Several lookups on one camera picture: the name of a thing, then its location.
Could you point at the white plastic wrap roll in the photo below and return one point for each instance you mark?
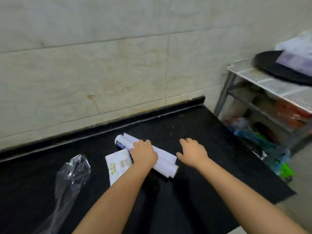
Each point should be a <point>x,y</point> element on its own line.
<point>163,160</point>

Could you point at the white paper label sheet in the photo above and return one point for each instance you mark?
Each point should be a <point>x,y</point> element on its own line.
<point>117,166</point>

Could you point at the clear plastic bag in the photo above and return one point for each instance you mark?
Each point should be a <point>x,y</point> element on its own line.
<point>68,185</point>

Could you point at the person's left fingers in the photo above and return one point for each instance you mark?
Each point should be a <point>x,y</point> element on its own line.
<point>140,144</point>

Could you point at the white and purple plastic bag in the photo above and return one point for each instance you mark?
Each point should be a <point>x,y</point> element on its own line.
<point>296,53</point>

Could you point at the person's left hand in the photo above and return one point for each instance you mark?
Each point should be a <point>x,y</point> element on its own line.
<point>144,154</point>

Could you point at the black round pan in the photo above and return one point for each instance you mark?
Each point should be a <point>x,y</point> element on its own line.
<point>280,68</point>

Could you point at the orange plastic bag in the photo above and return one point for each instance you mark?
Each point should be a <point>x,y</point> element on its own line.
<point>291,114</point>

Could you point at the white metal storage rack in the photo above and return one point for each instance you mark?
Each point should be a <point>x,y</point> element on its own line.
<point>268,95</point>

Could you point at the person's right forearm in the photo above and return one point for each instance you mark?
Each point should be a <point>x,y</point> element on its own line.
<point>243,199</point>

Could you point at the person's right hand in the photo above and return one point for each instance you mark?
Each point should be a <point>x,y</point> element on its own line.
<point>193,153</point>

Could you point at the person's left forearm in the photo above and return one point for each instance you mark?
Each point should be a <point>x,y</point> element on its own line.
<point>109,204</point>

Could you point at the blue plastic basket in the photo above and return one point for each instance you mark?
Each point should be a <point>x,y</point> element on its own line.
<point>265,146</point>

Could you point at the person's right thumb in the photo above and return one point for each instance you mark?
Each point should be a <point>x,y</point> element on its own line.
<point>180,157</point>

